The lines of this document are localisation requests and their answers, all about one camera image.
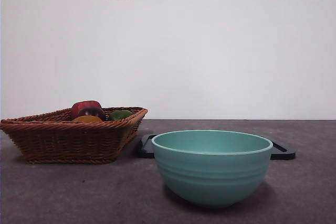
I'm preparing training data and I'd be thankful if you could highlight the orange-brown kiwifruit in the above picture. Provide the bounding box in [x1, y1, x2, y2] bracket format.
[72, 115, 104, 123]

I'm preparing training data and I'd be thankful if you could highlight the teal ribbed bowl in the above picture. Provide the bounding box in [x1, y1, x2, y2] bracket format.
[151, 130, 274, 208]

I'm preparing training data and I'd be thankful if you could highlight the green avocado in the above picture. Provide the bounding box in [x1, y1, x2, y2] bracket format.
[108, 110, 133, 122]

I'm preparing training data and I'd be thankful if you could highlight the dark red plum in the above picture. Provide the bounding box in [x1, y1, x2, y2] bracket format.
[78, 106, 107, 121]

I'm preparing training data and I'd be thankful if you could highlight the red apple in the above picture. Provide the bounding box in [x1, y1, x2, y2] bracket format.
[71, 100, 103, 120]

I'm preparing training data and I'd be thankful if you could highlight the brown wicker basket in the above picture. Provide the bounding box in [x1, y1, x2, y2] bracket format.
[0, 106, 149, 164]

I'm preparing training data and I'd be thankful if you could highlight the dark rectangular tray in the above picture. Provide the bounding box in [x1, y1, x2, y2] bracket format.
[133, 134, 297, 161]

